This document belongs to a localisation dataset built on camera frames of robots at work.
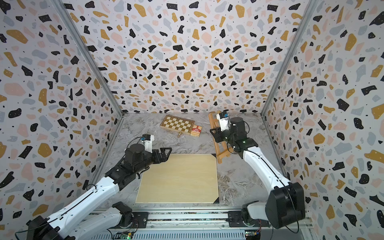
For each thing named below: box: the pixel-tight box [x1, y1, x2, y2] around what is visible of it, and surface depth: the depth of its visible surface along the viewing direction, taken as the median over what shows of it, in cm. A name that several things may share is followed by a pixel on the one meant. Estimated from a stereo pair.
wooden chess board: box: [159, 114, 196, 136], surface depth 114 cm
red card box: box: [190, 125, 203, 138], surface depth 112 cm
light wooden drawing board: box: [135, 153, 219, 203], surface depth 86 cm
